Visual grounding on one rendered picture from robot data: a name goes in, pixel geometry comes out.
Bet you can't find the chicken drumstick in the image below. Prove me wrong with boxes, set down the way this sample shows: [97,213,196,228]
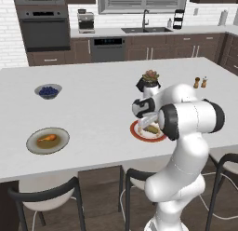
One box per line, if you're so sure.
[37,133,59,143]

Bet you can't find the brown pepper shaker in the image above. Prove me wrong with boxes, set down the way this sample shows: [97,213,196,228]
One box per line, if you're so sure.
[193,76,202,89]

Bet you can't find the black framed white stool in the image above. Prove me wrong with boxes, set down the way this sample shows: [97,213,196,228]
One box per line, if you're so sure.
[117,161,163,231]
[7,170,87,231]
[204,147,238,231]

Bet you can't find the black wire rack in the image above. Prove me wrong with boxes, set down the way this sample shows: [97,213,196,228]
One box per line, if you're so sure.
[172,8,186,31]

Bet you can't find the steel dishwasher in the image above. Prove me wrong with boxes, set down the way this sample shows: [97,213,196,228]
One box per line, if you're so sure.
[90,37,126,63]

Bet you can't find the dark tap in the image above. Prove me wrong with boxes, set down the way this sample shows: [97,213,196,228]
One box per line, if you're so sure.
[141,8,151,30]

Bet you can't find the grey plate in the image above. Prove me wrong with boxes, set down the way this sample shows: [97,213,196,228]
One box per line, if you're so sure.
[25,127,71,156]

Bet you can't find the silver coffee machine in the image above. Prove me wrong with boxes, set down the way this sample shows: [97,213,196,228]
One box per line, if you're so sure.
[76,8,96,34]

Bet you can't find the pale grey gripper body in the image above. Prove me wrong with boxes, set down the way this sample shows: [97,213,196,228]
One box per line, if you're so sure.
[138,114,160,130]

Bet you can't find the succulent plant in black pot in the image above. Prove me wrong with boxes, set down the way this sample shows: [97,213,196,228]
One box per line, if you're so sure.
[135,69,162,93]

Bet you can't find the steel wall oven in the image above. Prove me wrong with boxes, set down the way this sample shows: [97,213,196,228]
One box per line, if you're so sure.
[16,4,72,53]

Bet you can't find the dark sink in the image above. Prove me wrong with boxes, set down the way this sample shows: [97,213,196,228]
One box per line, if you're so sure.
[120,26,174,34]

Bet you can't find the brown base cupboards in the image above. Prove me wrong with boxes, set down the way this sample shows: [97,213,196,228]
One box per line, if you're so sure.
[125,33,226,62]
[218,33,238,76]
[26,37,93,67]

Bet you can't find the window with grey blind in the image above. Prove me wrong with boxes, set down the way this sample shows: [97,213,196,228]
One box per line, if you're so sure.
[98,0,190,15]

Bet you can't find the grey bowl with blue contents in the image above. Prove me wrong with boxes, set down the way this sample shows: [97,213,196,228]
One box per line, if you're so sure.
[33,83,63,101]

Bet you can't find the red rimmed white plate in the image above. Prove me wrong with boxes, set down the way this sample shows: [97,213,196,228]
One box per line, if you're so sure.
[129,118,168,143]

